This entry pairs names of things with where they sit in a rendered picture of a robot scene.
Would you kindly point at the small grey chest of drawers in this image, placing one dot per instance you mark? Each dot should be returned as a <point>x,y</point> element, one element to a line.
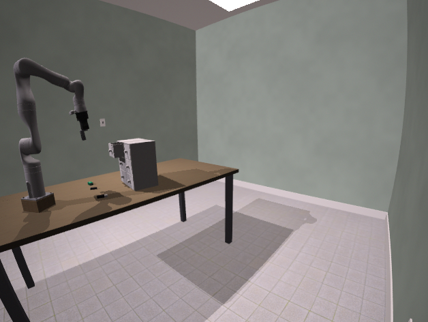
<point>144,163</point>

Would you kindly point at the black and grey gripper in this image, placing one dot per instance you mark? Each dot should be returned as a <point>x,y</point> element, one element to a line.
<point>82,116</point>

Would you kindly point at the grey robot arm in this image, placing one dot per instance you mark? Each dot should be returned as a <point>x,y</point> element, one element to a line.
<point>23,68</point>

